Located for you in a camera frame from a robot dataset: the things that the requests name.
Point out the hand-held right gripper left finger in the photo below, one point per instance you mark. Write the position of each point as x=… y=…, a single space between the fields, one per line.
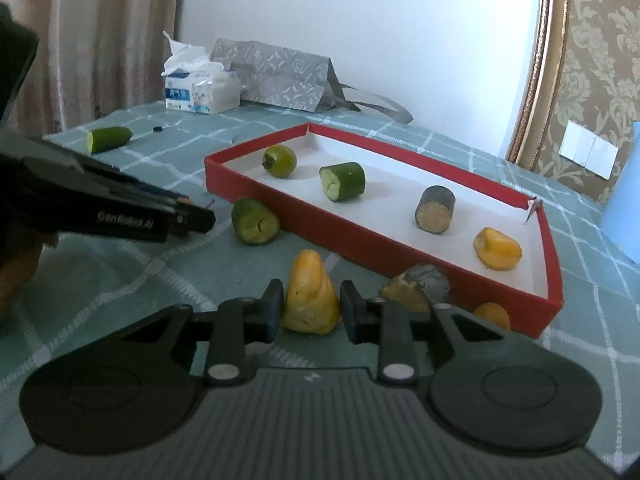
x=272 y=310

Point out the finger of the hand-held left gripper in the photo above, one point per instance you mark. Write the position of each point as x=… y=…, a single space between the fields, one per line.
x=55 y=152
x=100 y=190

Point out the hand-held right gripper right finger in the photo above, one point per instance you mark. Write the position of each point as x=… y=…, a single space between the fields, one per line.
x=351 y=310

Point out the yellow jackfruit piece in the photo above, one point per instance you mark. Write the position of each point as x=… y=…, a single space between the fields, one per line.
x=310 y=295

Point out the grey sugarcane piece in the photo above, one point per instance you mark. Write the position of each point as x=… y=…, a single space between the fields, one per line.
x=425 y=280

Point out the green cucumber end piece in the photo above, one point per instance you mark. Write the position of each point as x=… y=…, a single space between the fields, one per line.
x=252 y=222

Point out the dark sugarcane piece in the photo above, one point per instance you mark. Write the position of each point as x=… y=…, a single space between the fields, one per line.
x=435 y=210

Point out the red shallow box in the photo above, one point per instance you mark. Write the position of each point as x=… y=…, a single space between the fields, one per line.
x=390 y=185

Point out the small round orange fruit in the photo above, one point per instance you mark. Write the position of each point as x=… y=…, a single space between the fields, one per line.
x=492 y=315

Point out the green persimmon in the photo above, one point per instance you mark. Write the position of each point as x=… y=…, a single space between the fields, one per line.
x=281 y=162

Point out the yellow mango piece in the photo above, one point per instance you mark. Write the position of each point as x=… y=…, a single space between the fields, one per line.
x=497 y=250

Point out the person's left hand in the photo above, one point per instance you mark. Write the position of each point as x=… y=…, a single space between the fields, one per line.
x=17 y=270

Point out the green checkered tablecloth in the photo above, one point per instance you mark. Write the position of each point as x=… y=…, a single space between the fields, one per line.
x=150 y=270

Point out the beige floral curtain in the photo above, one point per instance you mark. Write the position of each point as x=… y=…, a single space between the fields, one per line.
x=100 y=35

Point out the white tissue pack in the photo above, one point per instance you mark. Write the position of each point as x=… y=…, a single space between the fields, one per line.
x=210 y=92

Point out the grey patterned bag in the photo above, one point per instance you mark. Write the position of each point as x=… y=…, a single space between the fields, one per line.
x=280 y=75

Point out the light blue kettle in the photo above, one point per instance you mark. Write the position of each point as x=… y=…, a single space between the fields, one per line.
x=622 y=225

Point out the gold framed wallpaper panel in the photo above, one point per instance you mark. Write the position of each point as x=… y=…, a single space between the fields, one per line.
x=542 y=85

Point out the white wall switch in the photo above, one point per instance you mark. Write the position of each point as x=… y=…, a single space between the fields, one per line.
x=585 y=147

